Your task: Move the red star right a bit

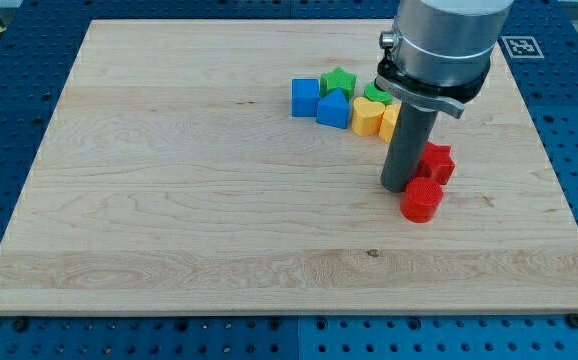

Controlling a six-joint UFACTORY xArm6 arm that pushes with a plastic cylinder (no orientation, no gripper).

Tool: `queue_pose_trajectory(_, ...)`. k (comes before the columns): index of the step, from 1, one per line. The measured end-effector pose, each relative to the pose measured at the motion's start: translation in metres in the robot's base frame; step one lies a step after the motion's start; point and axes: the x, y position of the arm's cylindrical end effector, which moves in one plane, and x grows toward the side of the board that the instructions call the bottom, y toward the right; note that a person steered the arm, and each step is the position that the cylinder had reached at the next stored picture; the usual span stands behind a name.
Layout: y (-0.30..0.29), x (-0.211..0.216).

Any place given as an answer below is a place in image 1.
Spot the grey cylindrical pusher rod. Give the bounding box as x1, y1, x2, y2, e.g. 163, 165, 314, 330
381, 103, 437, 193

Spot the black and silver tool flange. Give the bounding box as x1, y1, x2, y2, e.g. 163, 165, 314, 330
374, 57, 491, 119

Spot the red star block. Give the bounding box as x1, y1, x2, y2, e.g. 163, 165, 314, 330
414, 142, 455, 185

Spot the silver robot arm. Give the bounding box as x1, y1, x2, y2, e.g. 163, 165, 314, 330
374, 0, 512, 193

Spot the green star block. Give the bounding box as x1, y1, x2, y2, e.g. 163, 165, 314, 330
320, 66, 357, 100

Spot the yellow heart block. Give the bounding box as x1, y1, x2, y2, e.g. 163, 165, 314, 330
352, 97, 385, 136

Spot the green cylinder block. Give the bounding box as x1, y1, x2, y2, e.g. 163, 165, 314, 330
363, 82, 393, 106

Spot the red cylinder block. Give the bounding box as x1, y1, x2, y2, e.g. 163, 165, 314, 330
400, 177, 444, 223

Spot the blue triangle block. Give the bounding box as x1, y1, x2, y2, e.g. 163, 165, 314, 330
316, 88, 350, 129

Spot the white fiducial marker tag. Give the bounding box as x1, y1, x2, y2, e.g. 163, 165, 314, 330
501, 35, 544, 59

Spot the blue cube block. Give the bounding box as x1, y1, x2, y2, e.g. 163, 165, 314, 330
291, 78, 320, 117

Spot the wooden board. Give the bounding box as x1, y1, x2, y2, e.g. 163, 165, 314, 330
0, 20, 578, 316

